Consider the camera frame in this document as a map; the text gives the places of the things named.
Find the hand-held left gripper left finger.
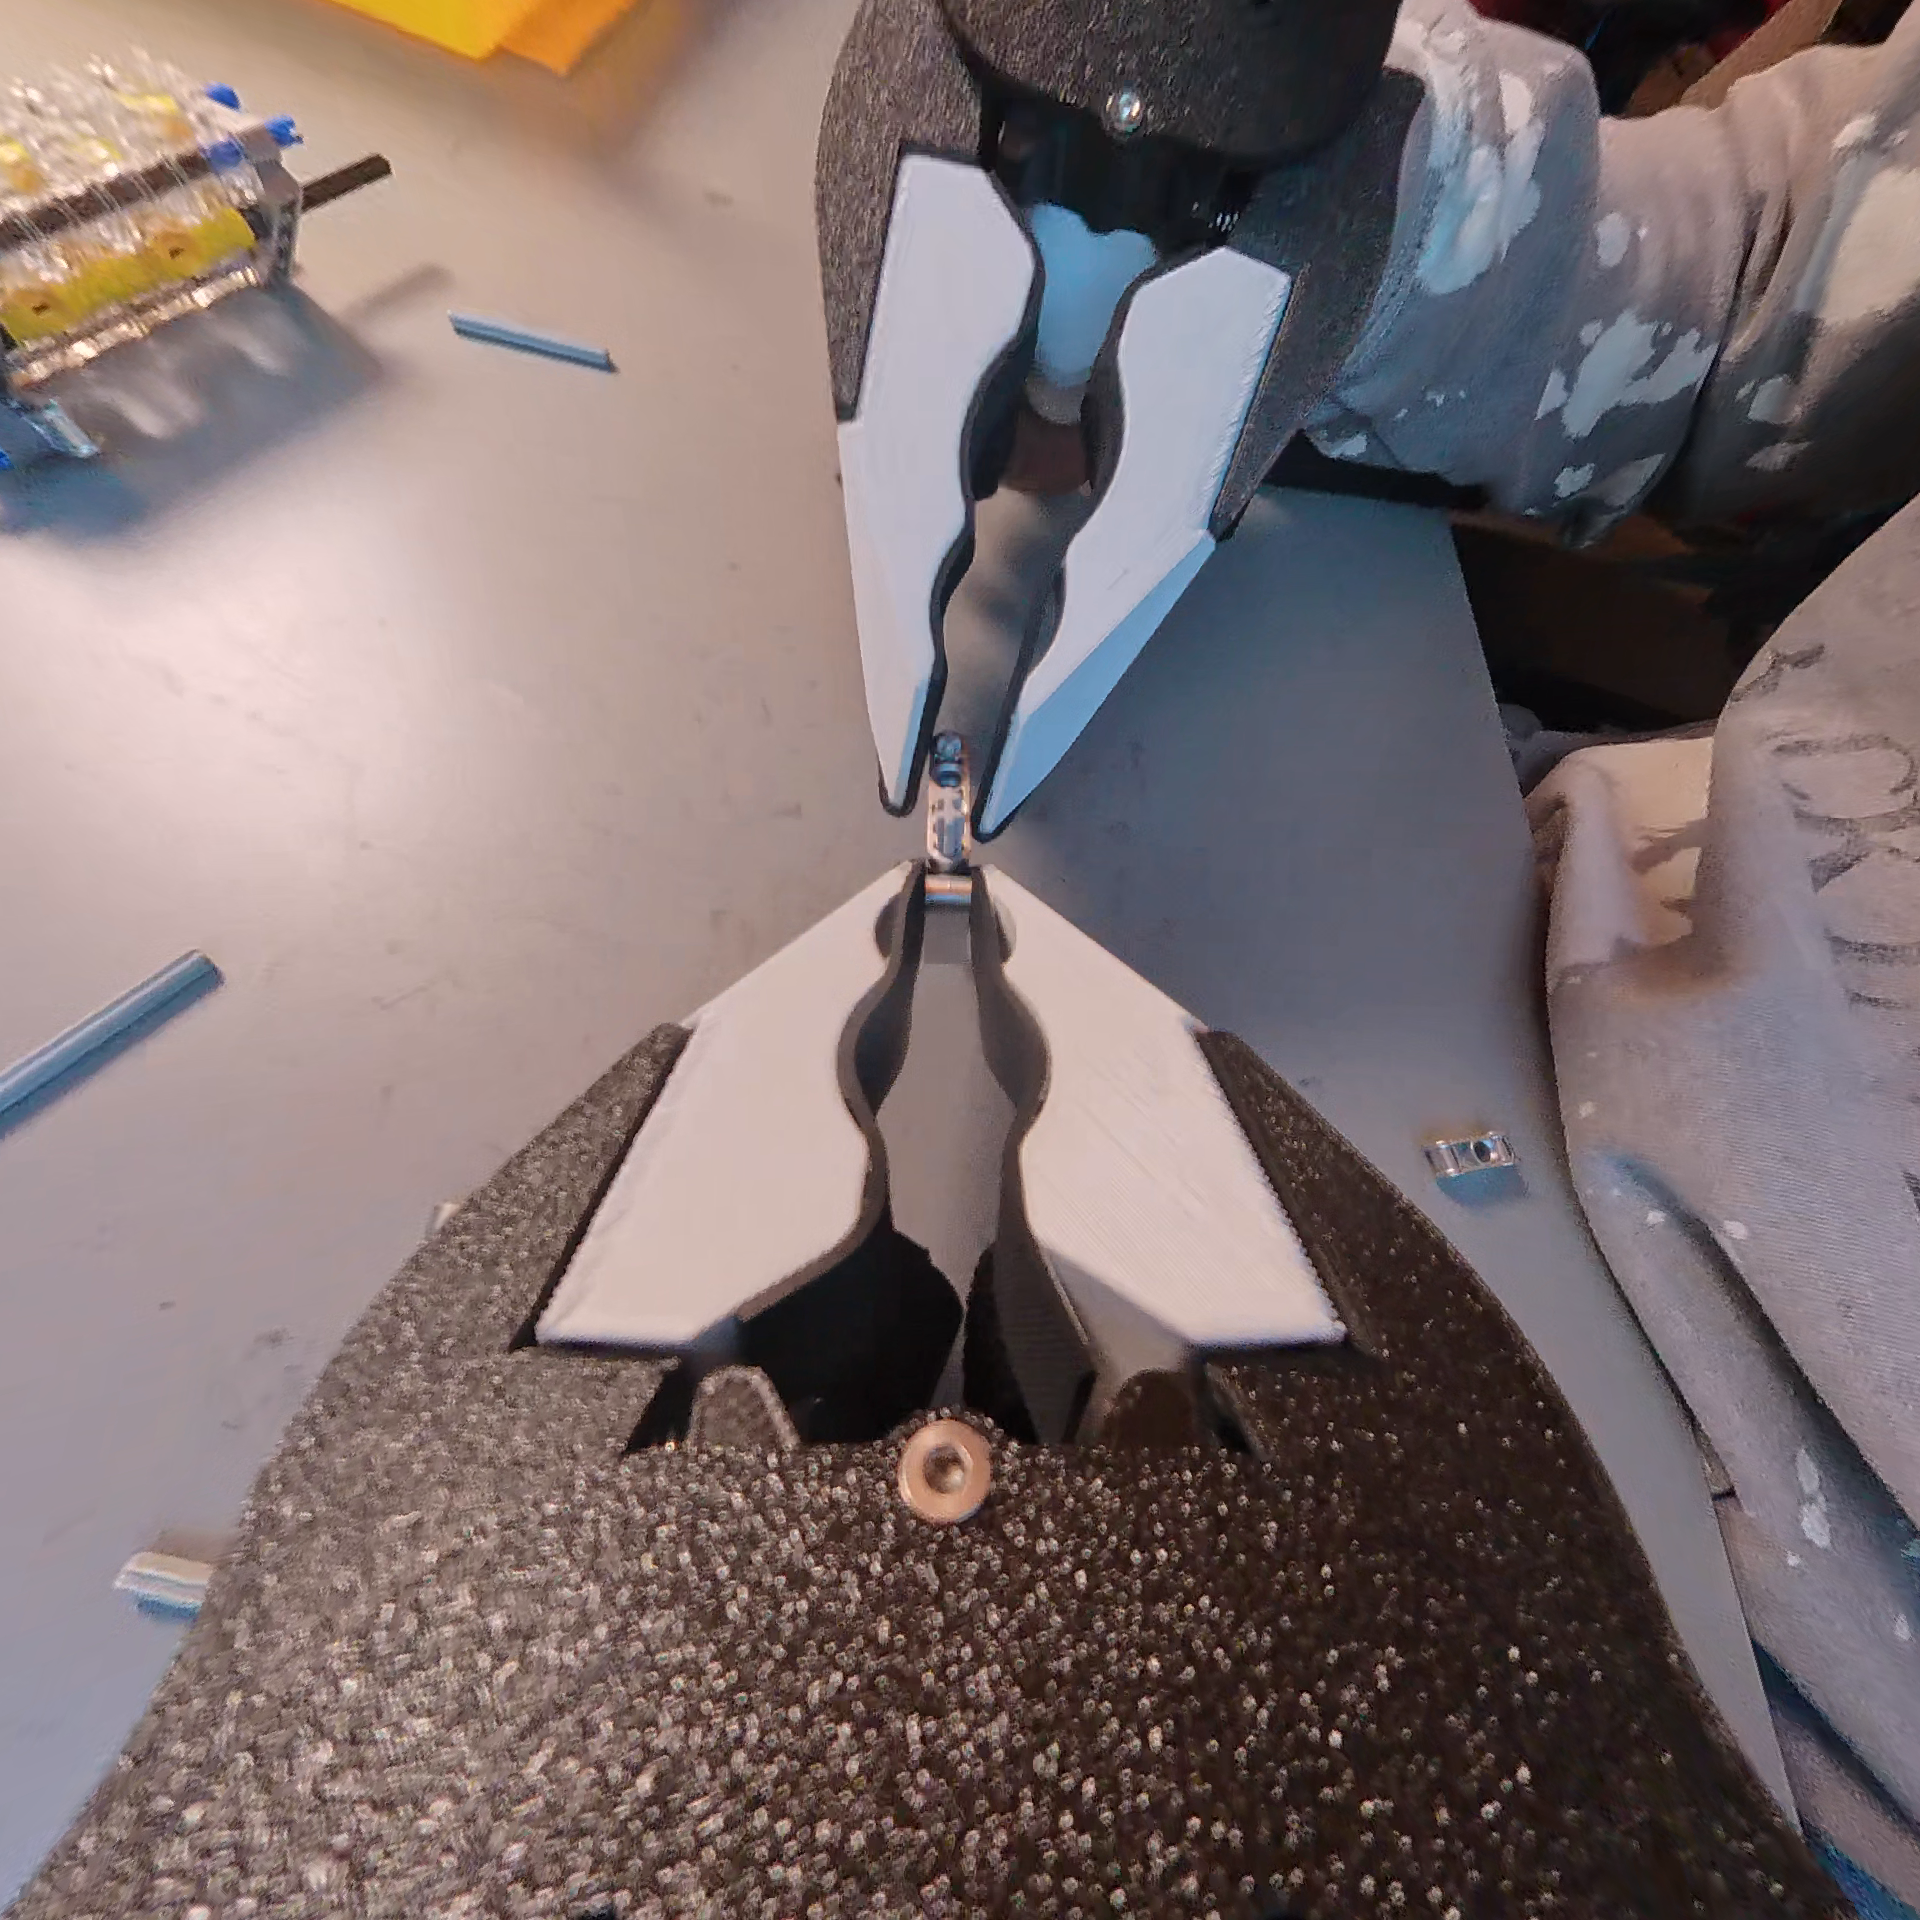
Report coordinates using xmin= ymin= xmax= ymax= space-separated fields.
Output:
xmin=535 ymin=864 xmax=970 ymax=1370

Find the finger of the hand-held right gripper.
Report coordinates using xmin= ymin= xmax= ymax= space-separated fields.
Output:
xmin=839 ymin=152 xmax=1040 ymax=818
xmin=978 ymin=253 xmax=1299 ymax=840

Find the grey desk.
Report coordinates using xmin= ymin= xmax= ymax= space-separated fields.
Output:
xmin=0 ymin=0 xmax=1802 ymax=1920

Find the grey brick beam assembly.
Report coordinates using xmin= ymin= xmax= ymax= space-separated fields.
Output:
xmin=917 ymin=730 xmax=989 ymax=898

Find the yellow and clear brick model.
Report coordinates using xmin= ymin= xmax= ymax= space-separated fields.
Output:
xmin=0 ymin=53 xmax=396 ymax=472

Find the person's right forearm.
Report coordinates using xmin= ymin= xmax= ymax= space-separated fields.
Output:
xmin=1297 ymin=0 xmax=1920 ymax=561

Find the small silver brick connector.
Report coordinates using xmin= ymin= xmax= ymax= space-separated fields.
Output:
xmin=1418 ymin=1118 xmax=1530 ymax=1192

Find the grey double-loop brick connector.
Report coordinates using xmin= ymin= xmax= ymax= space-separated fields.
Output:
xmin=112 ymin=1542 xmax=221 ymax=1618

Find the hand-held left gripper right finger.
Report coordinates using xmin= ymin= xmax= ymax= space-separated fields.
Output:
xmin=967 ymin=864 xmax=1349 ymax=1406

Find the large yellow parts bin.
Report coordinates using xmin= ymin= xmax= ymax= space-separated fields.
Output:
xmin=325 ymin=0 xmax=650 ymax=80

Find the thin grey axle rod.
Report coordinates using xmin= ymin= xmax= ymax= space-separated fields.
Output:
xmin=0 ymin=948 xmax=224 ymax=1130
xmin=449 ymin=312 xmax=619 ymax=377

